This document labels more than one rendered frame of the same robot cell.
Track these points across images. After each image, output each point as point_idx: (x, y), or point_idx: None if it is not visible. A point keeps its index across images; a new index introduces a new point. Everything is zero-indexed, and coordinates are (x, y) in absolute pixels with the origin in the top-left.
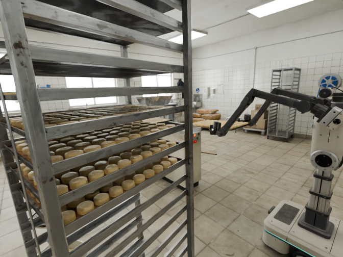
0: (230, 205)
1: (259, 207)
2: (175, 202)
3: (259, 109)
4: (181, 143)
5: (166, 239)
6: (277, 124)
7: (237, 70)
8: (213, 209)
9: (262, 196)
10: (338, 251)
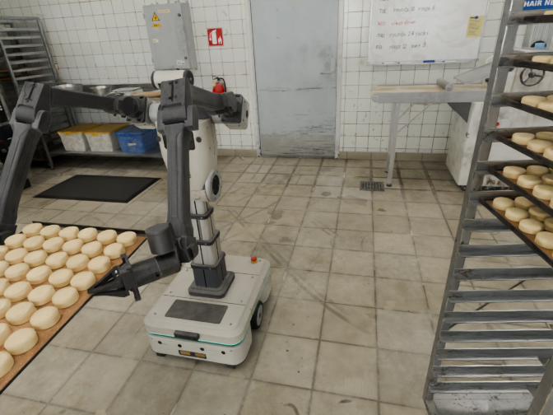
0: None
1: (123, 398)
2: (499, 249)
3: (15, 168)
4: (497, 161)
5: (507, 300)
6: None
7: None
8: None
9: (63, 402)
10: (250, 270)
